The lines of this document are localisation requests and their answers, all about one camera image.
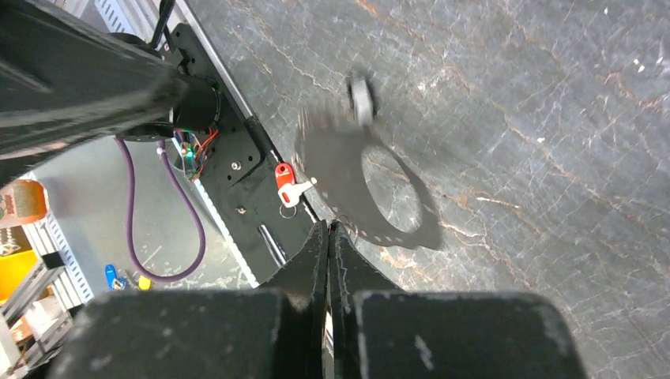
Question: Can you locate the blue tag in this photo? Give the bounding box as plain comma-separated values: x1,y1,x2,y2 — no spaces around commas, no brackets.
104,265,126,291

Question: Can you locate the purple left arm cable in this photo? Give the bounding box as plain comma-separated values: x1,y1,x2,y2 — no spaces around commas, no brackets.
114,137,208,284

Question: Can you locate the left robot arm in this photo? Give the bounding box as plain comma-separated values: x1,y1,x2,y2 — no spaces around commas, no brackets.
1,1,221,185

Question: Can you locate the orange box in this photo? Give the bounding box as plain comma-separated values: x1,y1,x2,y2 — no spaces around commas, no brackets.
1,178,49,228

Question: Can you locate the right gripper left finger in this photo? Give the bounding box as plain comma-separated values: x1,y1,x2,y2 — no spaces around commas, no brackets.
47,222,328,378

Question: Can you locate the yellow tag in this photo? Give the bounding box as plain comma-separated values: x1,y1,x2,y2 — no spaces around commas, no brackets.
137,276,152,291

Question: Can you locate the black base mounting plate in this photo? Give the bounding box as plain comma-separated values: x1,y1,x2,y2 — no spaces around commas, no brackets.
170,23,316,284

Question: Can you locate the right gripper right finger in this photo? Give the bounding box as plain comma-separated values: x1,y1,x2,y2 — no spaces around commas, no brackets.
328,222,586,378

